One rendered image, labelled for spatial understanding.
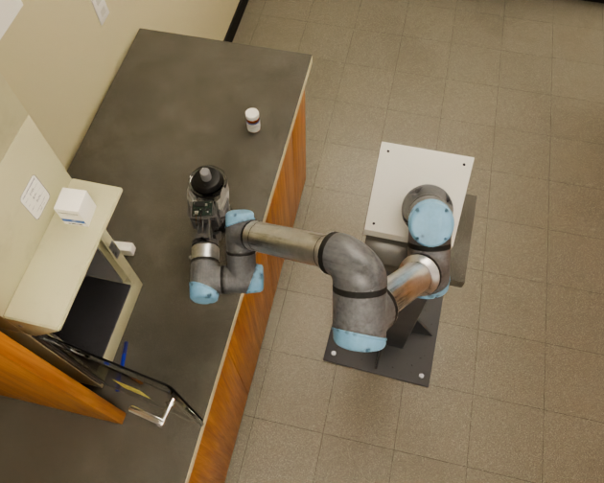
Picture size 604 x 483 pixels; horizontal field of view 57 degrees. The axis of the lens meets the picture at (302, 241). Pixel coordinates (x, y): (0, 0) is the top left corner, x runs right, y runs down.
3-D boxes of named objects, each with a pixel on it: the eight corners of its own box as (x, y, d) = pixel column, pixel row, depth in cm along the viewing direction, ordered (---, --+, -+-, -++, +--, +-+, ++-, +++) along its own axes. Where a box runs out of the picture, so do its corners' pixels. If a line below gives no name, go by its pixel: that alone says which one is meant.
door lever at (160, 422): (140, 391, 129) (137, 389, 126) (176, 407, 127) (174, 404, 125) (128, 413, 126) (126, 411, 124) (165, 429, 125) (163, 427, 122)
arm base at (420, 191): (459, 192, 164) (463, 197, 155) (443, 240, 168) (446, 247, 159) (409, 178, 166) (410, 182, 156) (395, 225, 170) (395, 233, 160)
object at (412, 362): (444, 290, 267) (500, 188, 187) (428, 387, 246) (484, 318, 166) (346, 267, 273) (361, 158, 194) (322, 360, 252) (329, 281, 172)
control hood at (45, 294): (25, 334, 112) (0, 318, 103) (88, 201, 127) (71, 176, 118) (78, 347, 111) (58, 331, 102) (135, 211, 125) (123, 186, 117)
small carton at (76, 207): (65, 223, 112) (53, 208, 107) (73, 203, 115) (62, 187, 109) (88, 227, 112) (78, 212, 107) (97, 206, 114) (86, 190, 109)
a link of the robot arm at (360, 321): (457, 239, 155) (373, 296, 110) (454, 290, 158) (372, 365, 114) (416, 234, 161) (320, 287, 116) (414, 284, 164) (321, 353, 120)
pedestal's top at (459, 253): (474, 202, 185) (476, 195, 181) (461, 287, 171) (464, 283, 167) (379, 182, 189) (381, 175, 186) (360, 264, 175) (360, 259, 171)
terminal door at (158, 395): (104, 380, 150) (40, 333, 114) (205, 425, 144) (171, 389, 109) (103, 383, 149) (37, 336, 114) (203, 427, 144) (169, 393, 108)
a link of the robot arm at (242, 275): (262, 255, 141) (219, 257, 141) (264, 297, 144) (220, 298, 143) (263, 247, 149) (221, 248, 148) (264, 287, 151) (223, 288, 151)
